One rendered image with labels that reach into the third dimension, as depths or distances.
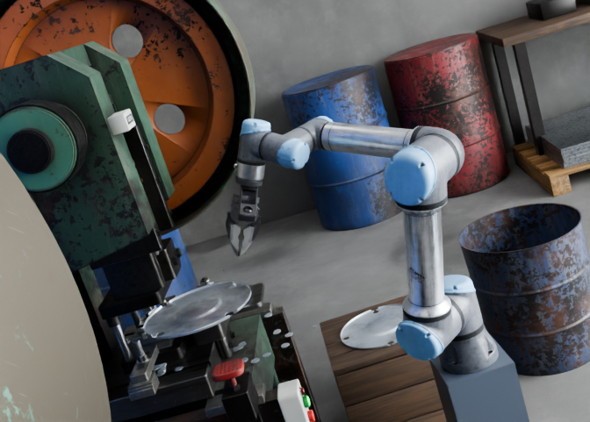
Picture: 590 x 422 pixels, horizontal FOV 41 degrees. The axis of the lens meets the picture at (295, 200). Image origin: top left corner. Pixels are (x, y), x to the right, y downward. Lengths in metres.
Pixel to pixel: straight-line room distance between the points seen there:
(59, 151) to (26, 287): 1.14
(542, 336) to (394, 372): 0.56
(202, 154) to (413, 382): 0.96
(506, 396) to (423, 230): 0.55
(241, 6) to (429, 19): 1.21
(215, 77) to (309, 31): 2.99
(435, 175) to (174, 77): 0.90
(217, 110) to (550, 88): 3.53
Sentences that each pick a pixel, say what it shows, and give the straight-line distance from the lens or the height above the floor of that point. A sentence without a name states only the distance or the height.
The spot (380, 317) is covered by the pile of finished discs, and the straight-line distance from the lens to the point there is 2.70.
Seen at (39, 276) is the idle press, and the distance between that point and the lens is 0.56.
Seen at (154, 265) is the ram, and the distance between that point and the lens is 1.95.
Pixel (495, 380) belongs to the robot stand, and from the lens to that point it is 2.08.
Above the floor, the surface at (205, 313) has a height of 0.79.
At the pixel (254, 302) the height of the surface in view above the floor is 0.78.
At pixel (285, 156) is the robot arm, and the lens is 1.93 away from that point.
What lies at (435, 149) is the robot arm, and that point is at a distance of 1.73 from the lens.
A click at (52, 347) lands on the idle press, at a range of 0.55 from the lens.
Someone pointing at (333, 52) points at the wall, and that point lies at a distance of 5.19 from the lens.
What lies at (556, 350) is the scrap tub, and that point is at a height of 0.09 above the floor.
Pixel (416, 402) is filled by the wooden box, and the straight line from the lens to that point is 2.56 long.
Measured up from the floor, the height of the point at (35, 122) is 1.38.
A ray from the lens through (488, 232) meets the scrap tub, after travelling 3.00.
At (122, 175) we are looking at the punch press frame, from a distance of 1.77.
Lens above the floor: 1.49
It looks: 15 degrees down
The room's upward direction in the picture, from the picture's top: 18 degrees counter-clockwise
